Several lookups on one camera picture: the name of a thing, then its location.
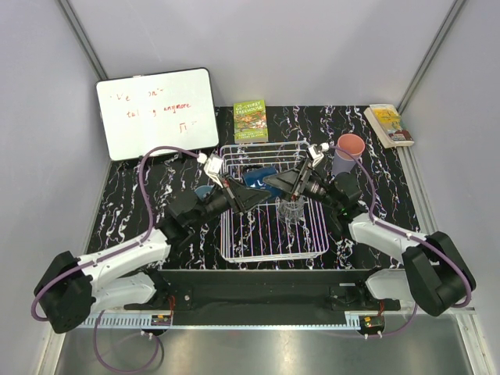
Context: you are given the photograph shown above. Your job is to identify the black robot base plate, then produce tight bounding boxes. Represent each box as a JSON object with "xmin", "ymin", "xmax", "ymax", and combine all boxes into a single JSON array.
[{"xmin": 125, "ymin": 270, "xmax": 400, "ymax": 327}]

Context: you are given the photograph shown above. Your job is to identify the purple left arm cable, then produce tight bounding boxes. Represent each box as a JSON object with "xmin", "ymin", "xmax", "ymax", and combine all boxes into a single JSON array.
[{"xmin": 30, "ymin": 145, "xmax": 204, "ymax": 322}]

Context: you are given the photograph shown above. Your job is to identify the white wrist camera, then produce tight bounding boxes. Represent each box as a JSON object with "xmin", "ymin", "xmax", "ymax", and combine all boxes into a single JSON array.
[
  {"xmin": 307, "ymin": 142, "xmax": 330, "ymax": 169},
  {"xmin": 197, "ymin": 152, "xmax": 223, "ymax": 188}
]

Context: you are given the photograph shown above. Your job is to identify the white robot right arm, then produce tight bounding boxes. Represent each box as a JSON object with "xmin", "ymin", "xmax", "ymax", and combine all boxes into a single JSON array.
[{"xmin": 263, "ymin": 162, "xmax": 476, "ymax": 316}]

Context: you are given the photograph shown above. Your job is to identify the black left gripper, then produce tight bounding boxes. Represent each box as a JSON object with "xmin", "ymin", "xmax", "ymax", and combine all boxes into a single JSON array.
[{"xmin": 189, "ymin": 173, "xmax": 271, "ymax": 230}]

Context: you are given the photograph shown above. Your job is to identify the white whiteboard with black frame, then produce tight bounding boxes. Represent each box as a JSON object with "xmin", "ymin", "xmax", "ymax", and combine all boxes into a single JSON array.
[{"xmin": 95, "ymin": 68, "xmax": 220, "ymax": 161}]

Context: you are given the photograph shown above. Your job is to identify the clear glass cup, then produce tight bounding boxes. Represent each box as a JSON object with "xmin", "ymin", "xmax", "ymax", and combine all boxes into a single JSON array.
[{"xmin": 277, "ymin": 197, "xmax": 305, "ymax": 224}]

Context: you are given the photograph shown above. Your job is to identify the white slotted cable duct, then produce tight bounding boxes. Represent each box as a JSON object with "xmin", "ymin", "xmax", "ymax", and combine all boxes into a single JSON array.
[{"xmin": 79, "ymin": 312, "xmax": 172, "ymax": 330}]

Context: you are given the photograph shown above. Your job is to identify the yellow paperback book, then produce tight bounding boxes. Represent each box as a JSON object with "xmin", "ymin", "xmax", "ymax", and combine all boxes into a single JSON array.
[{"xmin": 364, "ymin": 104, "xmax": 414, "ymax": 148}]

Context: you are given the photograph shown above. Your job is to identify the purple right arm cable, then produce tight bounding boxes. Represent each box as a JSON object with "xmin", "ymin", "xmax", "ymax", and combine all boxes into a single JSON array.
[{"xmin": 326, "ymin": 145, "xmax": 473, "ymax": 307}]

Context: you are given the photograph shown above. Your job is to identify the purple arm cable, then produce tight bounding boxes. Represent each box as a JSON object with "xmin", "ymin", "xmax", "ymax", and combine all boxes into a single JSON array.
[
  {"xmin": 326, "ymin": 145, "xmax": 473, "ymax": 307},
  {"xmin": 30, "ymin": 145, "xmax": 204, "ymax": 322}
]

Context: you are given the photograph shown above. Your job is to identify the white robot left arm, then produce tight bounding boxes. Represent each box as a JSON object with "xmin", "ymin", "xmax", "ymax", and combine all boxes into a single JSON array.
[{"xmin": 31, "ymin": 177, "xmax": 271, "ymax": 334}]

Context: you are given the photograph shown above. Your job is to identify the black marble pattern mat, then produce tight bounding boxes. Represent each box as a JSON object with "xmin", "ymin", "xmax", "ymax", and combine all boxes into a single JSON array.
[{"xmin": 87, "ymin": 105, "xmax": 420, "ymax": 270}]

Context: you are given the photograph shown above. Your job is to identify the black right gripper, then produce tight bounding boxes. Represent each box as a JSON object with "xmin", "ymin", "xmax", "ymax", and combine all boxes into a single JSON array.
[{"xmin": 262, "ymin": 157, "xmax": 341, "ymax": 211}]

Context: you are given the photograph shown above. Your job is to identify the lavender plastic cup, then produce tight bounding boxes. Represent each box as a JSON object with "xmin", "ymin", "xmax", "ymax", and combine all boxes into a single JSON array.
[{"xmin": 331, "ymin": 153, "xmax": 357, "ymax": 176}]

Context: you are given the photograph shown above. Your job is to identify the purple floor cable left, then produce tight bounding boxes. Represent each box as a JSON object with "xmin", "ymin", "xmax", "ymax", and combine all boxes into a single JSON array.
[{"xmin": 93, "ymin": 310, "xmax": 165, "ymax": 373}]

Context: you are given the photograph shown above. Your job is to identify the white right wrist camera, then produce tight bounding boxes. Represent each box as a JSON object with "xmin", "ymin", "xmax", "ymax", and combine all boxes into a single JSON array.
[{"xmin": 307, "ymin": 142, "xmax": 330, "ymax": 169}]

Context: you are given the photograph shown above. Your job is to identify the white wire dish rack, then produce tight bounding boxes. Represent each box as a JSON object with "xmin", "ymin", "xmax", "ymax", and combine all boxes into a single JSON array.
[{"xmin": 220, "ymin": 141, "xmax": 330, "ymax": 263}]

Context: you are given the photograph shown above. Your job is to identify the dark blue ceramic mug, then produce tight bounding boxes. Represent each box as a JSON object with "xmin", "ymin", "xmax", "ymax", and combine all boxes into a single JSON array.
[{"xmin": 242, "ymin": 166, "xmax": 283, "ymax": 199}]

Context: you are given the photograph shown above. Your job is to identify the green treehouse book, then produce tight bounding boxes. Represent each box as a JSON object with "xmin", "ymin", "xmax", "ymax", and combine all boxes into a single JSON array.
[{"xmin": 233, "ymin": 100, "xmax": 269, "ymax": 144}]

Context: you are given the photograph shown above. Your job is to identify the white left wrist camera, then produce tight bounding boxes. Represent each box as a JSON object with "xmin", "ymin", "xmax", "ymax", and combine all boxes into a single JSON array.
[{"xmin": 197, "ymin": 152, "xmax": 223, "ymax": 188}]

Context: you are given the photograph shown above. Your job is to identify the light blue plastic cup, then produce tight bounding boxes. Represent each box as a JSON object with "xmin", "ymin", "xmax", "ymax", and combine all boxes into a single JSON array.
[{"xmin": 195, "ymin": 185, "xmax": 213, "ymax": 200}]

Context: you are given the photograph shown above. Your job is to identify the pink plastic cup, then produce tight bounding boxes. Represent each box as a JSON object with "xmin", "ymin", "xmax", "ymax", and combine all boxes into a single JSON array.
[{"xmin": 336, "ymin": 134, "xmax": 366, "ymax": 162}]

